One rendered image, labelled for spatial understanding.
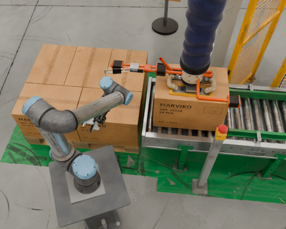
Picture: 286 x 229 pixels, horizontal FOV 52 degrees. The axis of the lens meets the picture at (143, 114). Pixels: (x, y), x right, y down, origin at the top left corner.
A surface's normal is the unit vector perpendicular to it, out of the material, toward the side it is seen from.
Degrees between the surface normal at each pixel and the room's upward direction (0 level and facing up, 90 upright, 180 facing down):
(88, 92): 0
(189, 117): 90
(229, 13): 90
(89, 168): 10
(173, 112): 90
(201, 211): 0
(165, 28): 0
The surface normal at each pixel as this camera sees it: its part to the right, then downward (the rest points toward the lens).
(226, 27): -0.11, 0.80
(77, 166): 0.15, -0.52
